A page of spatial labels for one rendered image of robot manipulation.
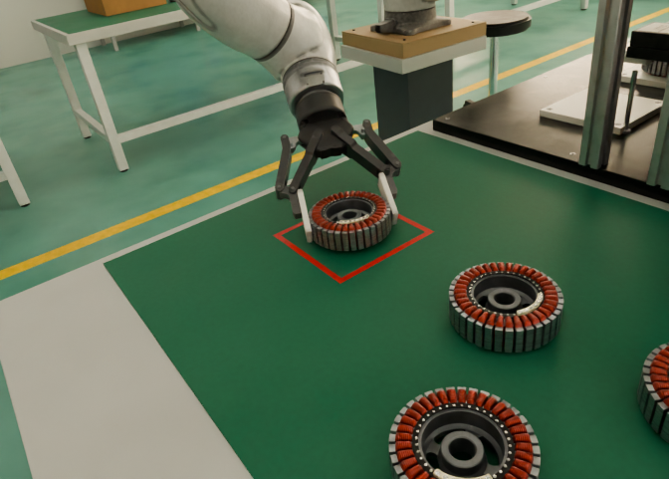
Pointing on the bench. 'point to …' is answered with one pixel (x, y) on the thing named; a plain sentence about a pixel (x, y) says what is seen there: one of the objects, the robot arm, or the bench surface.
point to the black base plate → (545, 141)
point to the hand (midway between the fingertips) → (348, 216)
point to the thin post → (629, 102)
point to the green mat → (412, 317)
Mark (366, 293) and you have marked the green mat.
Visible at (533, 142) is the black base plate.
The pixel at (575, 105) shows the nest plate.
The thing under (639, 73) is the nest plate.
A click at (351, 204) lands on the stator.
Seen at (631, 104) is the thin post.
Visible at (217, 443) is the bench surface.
